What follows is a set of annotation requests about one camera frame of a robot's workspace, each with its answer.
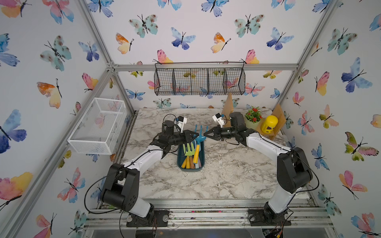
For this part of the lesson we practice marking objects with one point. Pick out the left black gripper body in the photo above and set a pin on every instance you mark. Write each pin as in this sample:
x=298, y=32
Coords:
x=179, y=139

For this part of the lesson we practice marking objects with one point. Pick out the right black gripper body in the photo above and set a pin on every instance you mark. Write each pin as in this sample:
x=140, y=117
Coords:
x=224, y=133

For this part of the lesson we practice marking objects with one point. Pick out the teal plastic storage box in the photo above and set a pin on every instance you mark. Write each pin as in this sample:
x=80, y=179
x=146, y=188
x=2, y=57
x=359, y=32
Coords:
x=181, y=157

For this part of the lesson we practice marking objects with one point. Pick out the green fork wooden handle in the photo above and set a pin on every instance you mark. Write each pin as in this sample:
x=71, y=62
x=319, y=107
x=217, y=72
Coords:
x=189, y=150

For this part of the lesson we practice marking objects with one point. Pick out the teal claw rake yellow handle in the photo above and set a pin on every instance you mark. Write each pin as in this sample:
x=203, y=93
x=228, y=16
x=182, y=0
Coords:
x=188, y=164

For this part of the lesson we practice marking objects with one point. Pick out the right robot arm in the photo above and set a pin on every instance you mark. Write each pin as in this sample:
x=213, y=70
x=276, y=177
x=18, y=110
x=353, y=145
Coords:
x=293, y=171

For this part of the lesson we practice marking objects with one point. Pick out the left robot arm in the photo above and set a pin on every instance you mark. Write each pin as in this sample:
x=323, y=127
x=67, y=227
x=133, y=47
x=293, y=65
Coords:
x=121, y=186

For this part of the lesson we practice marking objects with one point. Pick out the potted red flower plant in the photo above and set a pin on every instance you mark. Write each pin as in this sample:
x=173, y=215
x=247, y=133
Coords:
x=253, y=117

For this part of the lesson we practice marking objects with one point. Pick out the wooden shelf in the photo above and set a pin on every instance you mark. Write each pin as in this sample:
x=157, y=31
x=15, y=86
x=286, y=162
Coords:
x=228, y=108

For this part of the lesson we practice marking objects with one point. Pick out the yellow jar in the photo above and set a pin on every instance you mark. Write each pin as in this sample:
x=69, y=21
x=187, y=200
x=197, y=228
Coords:
x=269, y=124

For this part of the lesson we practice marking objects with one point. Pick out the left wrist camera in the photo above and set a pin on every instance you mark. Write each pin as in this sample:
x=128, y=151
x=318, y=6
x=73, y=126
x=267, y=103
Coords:
x=180, y=122

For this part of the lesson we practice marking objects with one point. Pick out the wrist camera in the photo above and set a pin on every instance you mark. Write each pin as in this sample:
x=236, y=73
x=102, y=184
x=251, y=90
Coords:
x=180, y=122
x=218, y=118

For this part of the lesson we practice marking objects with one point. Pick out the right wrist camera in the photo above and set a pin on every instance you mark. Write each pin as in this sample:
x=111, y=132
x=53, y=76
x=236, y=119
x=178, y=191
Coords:
x=218, y=118

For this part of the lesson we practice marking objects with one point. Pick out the black wire wall basket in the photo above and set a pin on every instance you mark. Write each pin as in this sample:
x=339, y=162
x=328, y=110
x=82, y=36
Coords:
x=205, y=79

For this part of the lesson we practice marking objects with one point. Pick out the white mesh wall basket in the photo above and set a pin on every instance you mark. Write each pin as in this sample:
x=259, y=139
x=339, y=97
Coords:
x=99, y=128

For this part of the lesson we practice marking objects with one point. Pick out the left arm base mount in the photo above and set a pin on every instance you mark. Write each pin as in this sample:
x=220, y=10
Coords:
x=155, y=218

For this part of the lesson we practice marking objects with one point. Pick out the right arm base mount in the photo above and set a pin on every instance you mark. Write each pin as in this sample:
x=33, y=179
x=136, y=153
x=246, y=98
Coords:
x=266, y=217

